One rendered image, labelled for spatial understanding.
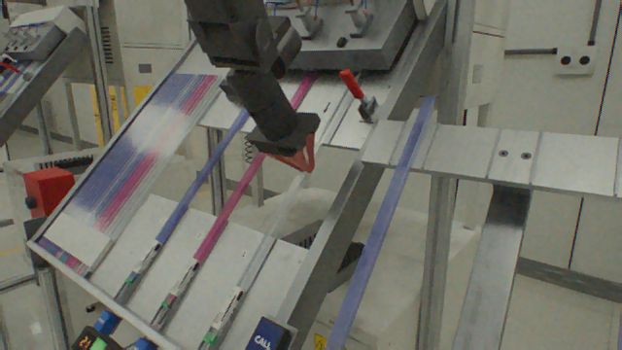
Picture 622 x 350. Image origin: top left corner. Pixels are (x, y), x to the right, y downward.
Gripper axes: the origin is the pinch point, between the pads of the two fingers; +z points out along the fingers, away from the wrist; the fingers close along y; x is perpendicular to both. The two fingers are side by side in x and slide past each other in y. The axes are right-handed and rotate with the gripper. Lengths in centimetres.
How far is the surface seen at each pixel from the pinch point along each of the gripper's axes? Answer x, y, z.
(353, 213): 4.5, -10.0, 3.3
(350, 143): -6.1, -5.2, 0.3
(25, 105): -4, 135, -1
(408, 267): -7.6, -3.1, 47.2
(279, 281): 18.0, -5.0, 2.7
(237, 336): 26.6, -3.0, 3.5
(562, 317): -54, -30, 163
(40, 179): 17, 91, 6
